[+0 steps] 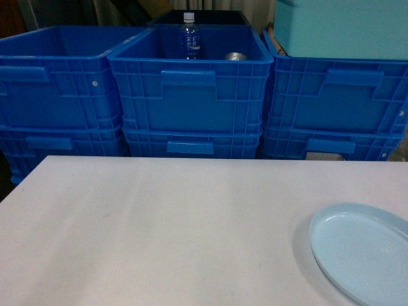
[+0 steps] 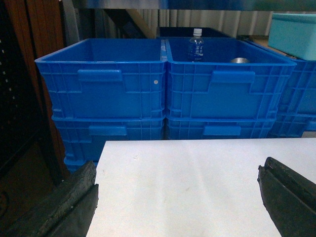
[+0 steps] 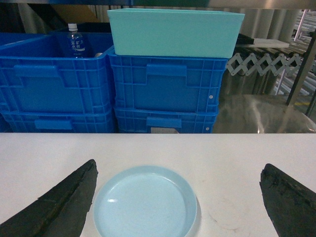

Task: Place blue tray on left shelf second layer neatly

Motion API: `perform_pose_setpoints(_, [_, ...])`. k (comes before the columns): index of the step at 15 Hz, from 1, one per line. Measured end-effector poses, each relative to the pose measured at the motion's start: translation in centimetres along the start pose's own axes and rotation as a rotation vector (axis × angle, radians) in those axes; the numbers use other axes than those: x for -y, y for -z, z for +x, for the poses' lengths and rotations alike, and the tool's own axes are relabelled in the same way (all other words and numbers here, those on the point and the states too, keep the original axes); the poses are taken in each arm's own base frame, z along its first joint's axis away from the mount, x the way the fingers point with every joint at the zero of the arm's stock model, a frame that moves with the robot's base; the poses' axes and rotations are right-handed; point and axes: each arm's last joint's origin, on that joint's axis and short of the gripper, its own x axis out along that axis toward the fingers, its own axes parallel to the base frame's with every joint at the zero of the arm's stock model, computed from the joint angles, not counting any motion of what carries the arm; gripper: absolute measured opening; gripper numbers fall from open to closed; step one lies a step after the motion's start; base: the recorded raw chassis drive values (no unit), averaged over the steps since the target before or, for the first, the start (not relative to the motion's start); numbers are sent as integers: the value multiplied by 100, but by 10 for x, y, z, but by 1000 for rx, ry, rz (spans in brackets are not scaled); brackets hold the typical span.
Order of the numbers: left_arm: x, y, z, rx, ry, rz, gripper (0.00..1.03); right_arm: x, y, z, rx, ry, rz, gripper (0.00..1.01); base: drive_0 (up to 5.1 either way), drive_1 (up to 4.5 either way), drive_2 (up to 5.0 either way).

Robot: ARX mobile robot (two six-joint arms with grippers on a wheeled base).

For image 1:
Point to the blue crate bottom right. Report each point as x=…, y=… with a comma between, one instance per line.
x=285, y=143

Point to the clear water bottle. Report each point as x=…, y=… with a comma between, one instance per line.
x=189, y=38

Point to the blue crate top middle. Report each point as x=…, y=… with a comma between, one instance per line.
x=160, y=91

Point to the blue crate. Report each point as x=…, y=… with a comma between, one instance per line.
x=160, y=91
x=25, y=148
x=352, y=96
x=60, y=77
x=145, y=143
x=285, y=143

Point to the silver metal can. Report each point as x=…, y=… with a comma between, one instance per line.
x=235, y=56

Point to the light blue oval tray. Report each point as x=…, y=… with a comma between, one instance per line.
x=362, y=250

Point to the blue crate top right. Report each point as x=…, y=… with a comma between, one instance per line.
x=352, y=96

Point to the blue crate top left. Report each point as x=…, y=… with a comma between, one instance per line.
x=60, y=77

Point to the blue crate bottom left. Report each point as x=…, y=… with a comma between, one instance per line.
x=25, y=148

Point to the blue crate bottom middle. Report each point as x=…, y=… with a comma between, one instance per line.
x=145, y=143

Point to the teal foam box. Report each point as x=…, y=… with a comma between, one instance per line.
x=342, y=29

